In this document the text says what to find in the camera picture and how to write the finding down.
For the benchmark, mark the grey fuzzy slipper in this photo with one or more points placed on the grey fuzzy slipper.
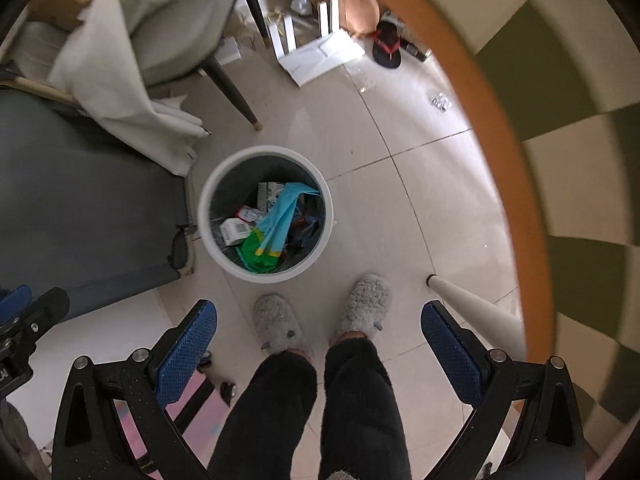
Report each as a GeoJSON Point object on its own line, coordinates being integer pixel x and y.
{"type": "Point", "coordinates": [277, 328]}
{"type": "Point", "coordinates": [366, 308]}

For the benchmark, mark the right black trouser leg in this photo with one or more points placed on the right black trouser leg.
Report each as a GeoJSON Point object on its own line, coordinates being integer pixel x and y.
{"type": "Point", "coordinates": [362, 436]}

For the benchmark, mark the teal green snack bag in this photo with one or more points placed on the teal green snack bag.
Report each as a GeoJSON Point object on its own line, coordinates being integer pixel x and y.
{"type": "Point", "coordinates": [261, 251]}

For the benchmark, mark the grey folding cot bed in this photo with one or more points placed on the grey folding cot bed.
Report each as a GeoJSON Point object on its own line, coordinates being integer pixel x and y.
{"type": "Point", "coordinates": [82, 211]}

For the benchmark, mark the small crumpled wrapper on floor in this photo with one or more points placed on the small crumpled wrapper on floor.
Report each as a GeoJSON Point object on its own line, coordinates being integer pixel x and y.
{"type": "Point", "coordinates": [441, 102]}

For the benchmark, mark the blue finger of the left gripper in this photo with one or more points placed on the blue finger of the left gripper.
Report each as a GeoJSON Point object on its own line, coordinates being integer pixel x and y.
{"type": "Point", "coordinates": [46, 311]}
{"type": "Point", "coordinates": [14, 302]}

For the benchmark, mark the left grey fuzzy slipper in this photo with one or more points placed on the left grey fuzzy slipper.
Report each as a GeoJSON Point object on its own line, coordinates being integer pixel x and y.
{"type": "Point", "coordinates": [277, 328]}

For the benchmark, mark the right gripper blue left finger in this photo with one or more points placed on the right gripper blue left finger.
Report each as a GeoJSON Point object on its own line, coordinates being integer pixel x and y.
{"type": "Point", "coordinates": [89, 442]}

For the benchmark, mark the pink checkered tablecloth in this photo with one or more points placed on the pink checkered tablecloth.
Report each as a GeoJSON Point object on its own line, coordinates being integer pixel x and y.
{"type": "Point", "coordinates": [551, 90]}

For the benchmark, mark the black red flip flop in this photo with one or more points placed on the black red flip flop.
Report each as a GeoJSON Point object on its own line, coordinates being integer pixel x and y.
{"type": "Point", "coordinates": [386, 45]}

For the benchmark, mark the white barcode box in bin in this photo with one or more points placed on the white barcode box in bin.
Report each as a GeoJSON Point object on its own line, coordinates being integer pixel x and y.
{"type": "Point", "coordinates": [234, 230]}

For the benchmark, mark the beige cloth on chair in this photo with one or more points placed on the beige cloth on chair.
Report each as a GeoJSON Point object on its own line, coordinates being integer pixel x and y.
{"type": "Point", "coordinates": [97, 67]}

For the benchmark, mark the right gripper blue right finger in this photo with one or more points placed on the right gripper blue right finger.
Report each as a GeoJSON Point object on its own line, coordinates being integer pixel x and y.
{"type": "Point", "coordinates": [547, 443]}

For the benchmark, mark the grey upholstered chair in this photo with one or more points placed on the grey upholstered chair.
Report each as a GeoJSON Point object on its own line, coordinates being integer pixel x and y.
{"type": "Point", "coordinates": [183, 37]}

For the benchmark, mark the white table leg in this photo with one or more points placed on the white table leg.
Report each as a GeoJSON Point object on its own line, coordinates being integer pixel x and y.
{"type": "Point", "coordinates": [501, 329]}

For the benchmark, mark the black trouser leg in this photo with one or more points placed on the black trouser leg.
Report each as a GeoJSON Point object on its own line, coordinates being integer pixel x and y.
{"type": "Point", "coordinates": [263, 429]}
{"type": "Point", "coordinates": [362, 436]}

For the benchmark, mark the white paper envelope on floor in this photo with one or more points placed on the white paper envelope on floor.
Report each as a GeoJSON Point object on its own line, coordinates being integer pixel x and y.
{"type": "Point", "coordinates": [320, 56]}

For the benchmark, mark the white round trash bin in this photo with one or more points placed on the white round trash bin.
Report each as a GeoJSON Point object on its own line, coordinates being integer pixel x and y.
{"type": "Point", "coordinates": [245, 186]}

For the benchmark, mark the right grey fuzzy slipper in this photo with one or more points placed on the right grey fuzzy slipper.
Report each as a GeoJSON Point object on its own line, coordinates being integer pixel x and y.
{"type": "Point", "coordinates": [366, 308]}

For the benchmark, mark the left black trouser leg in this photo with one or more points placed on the left black trouser leg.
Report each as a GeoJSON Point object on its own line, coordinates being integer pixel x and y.
{"type": "Point", "coordinates": [263, 429]}

